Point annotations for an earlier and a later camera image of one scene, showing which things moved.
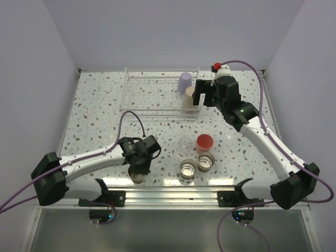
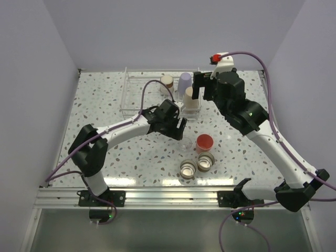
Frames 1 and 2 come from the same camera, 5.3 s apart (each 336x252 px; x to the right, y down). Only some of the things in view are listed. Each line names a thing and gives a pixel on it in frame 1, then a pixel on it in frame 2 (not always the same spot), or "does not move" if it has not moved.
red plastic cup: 205,142 does not move
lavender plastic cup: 185,81 does not move
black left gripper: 146,168 -> 176,133
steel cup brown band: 135,181 -> 168,80
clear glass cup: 184,144 does not move
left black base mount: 111,198 does not move
